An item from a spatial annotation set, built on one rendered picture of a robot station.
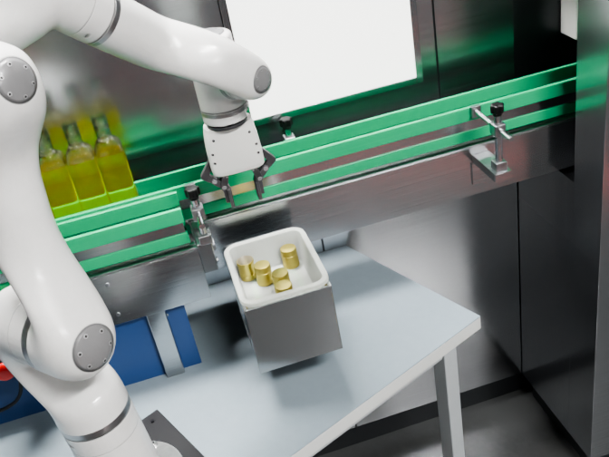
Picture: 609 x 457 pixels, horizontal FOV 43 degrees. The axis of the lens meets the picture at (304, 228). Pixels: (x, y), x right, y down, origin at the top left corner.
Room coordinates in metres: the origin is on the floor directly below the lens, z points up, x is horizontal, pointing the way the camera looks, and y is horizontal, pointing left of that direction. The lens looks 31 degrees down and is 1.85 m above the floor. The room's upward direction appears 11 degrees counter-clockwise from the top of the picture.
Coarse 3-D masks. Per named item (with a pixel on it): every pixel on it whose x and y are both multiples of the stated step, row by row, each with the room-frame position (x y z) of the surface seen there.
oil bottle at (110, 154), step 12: (96, 144) 1.43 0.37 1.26; (108, 144) 1.42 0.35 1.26; (120, 144) 1.43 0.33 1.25; (96, 156) 1.42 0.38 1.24; (108, 156) 1.42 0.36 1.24; (120, 156) 1.42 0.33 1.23; (108, 168) 1.41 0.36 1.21; (120, 168) 1.42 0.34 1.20; (108, 180) 1.41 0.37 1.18; (120, 180) 1.42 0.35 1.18; (132, 180) 1.43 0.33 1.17; (108, 192) 1.41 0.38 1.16; (120, 192) 1.42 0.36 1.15; (132, 192) 1.42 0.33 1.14
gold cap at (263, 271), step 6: (258, 264) 1.31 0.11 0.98; (264, 264) 1.31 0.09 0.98; (258, 270) 1.29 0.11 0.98; (264, 270) 1.29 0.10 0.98; (270, 270) 1.30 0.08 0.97; (258, 276) 1.29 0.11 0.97; (264, 276) 1.29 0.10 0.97; (270, 276) 1.30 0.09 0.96; (258, 282) 1.30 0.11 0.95; (264, 282) 1.29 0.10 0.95; (270, 282) 1.29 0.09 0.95
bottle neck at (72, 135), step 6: (66, 126) 1.42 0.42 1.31; (72, 126) 1.42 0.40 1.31; (66, 132) 1.42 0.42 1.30; (72, 132) 1.42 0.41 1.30; (78, 132) 1.43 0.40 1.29; (66, 138) 1.42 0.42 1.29; (72, 138) 1.42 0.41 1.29; (78, 138) 1.43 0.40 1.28; (72, 144) 1.42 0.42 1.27; (78, 144) 1.42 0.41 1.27
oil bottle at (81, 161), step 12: (84, 144) 1.44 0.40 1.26; (72, 156) 1.41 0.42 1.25; (84, 156) 1.41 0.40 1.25; (72, 168) 1.40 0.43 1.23; (84, 168) 1.41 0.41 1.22; (96, 168) 1.41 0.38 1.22; (72, 180) 1.41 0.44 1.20; (84, 180) 1.41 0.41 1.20; (96, 180) 1.41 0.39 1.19; (84, 192) 1.41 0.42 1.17; (96, 192) 1.41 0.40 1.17; (84, 204) 1.40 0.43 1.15; (96, 204) 1.41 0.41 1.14
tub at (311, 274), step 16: (256, 240) 1.36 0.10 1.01; (272, 240) 1.37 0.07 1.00; (288, 240) 1.37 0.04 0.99; (304, 240) 1.32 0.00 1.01; (240, 256) 1.35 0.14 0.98; (256, 256) 1.36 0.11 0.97; (272, 256) 1.36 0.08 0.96; (304, 256) 1.32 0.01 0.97; (288, 272) 1.32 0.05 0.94; (304, 272) 1.31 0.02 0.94; (320, 272) 1.20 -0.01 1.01; (240, 288) 1.20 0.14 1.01; (256, 288) 1.29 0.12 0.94; (272, 288) 1.28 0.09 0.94; (304, 288) 1.16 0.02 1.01; (256, 304) 1.14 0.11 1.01
